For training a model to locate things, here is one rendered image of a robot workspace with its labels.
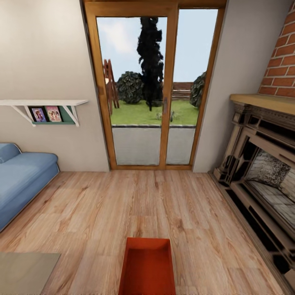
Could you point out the door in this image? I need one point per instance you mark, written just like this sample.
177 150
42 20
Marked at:
152 62

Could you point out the coffee table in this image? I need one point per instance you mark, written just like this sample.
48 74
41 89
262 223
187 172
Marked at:
25 273

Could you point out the countertop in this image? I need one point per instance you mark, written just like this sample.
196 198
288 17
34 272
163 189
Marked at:
282 104

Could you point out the picture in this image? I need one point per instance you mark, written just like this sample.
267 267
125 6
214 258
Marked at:
38 114
53 113

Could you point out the storage box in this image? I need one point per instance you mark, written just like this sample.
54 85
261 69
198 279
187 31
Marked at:
147 268

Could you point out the shelf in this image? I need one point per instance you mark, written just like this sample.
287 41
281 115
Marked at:
66 108

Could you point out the sofa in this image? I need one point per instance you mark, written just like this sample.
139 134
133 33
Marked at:
22 177

